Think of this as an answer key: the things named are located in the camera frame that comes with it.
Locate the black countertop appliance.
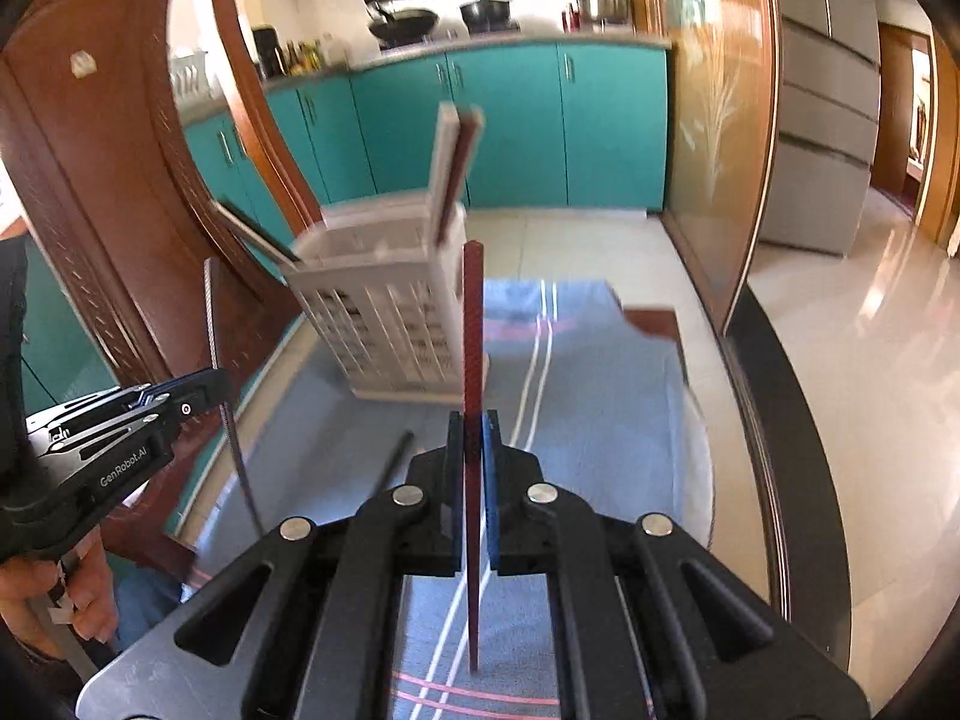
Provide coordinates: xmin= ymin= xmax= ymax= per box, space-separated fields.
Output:
xmin=251 ymin=26 xmax=284 ymax=80

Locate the row of condiment bottles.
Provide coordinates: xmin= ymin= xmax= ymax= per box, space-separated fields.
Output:
xmin=283 ymin=34 xmax=350 ymax=77

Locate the white chopstick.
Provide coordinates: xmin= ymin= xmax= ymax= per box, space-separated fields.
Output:
xmin=217 ymin=202 xmax=302 ymax=268
xmin=426 ymin=103 xmax=463 ymax=242

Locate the black wok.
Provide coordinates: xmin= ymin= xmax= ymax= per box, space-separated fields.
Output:
xmin=367 ymin=4 xmax=440 ymax=47

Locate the blue striped cloth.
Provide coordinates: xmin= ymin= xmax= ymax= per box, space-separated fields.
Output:
xmin=202 ymin=277 xmax=715 ymax=720

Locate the grey plastic utensil holder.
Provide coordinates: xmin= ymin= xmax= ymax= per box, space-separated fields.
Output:
xmin=289 ymin=191 xmax=490 ymax=402

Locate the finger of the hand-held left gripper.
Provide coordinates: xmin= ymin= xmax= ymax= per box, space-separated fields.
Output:
xmin=154 ymin=390 xmax=232 ymax=433
xmin=112 ymin=367 xmax=233 ymax=407

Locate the silver refrigerator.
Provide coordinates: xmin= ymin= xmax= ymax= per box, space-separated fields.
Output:
xmin=757 ymin=0 xmax=884 ymax=257

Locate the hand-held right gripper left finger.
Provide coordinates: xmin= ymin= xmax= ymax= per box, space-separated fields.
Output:
xmin=174 ymin=411 xmax=470 ymax=720

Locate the person's jeans leg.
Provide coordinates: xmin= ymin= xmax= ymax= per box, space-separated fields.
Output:
xmin=111 ymin=551 xmax=192 ymax=650

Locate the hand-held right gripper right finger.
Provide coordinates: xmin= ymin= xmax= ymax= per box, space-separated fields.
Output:
xmin=482 ymin=411 xmax=777 ymax=720

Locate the white dish rack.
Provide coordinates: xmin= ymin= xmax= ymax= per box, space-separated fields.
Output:
xmin=169 ymin=49 xmax=227 ymax=103

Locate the black cooking pot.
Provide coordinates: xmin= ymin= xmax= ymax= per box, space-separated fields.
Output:
xmin=459 ymin=0 xmax=515 ymax=35

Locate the teal kitchen cabinet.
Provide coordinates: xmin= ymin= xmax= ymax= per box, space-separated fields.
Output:
xmin=176 ymin=36 xmax=670 ymax=271

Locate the carved wooden chair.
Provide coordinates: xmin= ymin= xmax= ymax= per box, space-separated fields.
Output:
xmin=0 ymin=0 xmax=325 ymax=578

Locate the wooden doorway frame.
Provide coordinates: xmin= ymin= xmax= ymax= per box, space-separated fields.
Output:
xmin=870 ymin=19 xmax=952 ymax=242

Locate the person's left hand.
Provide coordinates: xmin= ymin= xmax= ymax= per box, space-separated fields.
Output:
xmin=0 ymin=525 xmax=121 ymax=662

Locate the etched glass sliding door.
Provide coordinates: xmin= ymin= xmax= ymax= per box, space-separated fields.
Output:
xmin=622 ymin=0 xmax=782 ymax=340

